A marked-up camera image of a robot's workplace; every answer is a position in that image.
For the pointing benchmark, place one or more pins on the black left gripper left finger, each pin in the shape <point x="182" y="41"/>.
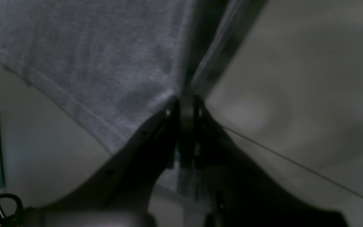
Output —
<point x="120" y="190"/>

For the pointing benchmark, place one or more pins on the grey T-shirt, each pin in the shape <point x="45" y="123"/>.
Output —
<point x="106" y="64"/>

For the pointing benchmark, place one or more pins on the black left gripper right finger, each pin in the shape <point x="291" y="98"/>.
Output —
<point x="242" y="193"/>

